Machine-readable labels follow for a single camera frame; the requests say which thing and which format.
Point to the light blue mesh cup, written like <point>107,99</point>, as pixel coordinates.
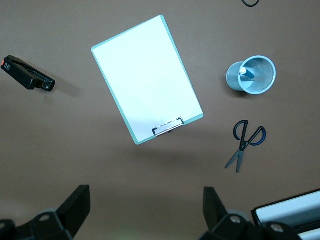
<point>266,72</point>

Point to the mint clipboard with white paper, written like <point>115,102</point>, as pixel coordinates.
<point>145,75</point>

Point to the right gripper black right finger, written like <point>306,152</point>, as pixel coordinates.
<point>215,210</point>

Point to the black stapler with red end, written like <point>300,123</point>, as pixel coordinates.
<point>22,73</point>

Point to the blue marker pen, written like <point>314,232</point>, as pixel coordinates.
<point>248,74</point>

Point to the black stacked document trays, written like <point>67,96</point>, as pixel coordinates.
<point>310,226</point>

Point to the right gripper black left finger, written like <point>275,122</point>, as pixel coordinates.
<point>75,207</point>

